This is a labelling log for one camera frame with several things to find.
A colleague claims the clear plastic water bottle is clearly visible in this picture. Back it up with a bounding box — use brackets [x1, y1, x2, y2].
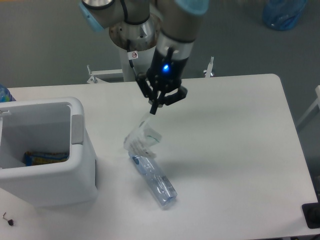
[128, 152, 178, 207]

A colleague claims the metal clamp bolt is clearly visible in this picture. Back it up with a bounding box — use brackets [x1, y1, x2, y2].
[203, 56, 215, 78]

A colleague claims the blue bottle at left edge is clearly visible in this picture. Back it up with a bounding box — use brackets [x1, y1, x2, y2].
[0, 84, 16, 103]

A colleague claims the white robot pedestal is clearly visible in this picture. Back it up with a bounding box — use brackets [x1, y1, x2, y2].
[108, 13, 166, 82]

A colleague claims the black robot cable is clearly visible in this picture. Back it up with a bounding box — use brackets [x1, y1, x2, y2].
[125, 38, 140, 82]

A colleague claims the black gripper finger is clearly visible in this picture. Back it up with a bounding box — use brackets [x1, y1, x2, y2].
[157, 86, 188, 106]
[135, 72, 159, 115]

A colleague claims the blue plastic bag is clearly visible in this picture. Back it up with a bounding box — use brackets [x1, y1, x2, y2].
[262, 0, 308, 31]

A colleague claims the white pedestal base bracket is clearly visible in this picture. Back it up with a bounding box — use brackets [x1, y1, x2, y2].
[86, 65, 124, 84]

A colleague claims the white plastic wrapper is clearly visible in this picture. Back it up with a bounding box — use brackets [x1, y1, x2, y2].
[123, 112, 162, 159]

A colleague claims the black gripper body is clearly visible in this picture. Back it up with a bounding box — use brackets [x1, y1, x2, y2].
[146, 46, 188, 94]

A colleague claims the black device at table edge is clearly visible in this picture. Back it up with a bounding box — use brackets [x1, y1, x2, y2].
[301, 202, 320, 229]

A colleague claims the white trash can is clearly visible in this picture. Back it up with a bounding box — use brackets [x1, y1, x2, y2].
[0, 97, 98, 207]

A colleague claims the white frame at right edge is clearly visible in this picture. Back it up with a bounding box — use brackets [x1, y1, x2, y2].
[296, 85, 320, 132]

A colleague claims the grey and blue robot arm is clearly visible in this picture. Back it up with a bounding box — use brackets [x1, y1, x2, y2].
[79, 0, 209, 115]

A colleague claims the blue yellow snack wrapper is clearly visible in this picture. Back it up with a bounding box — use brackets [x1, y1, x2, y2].
[23, 151, 69, 167]

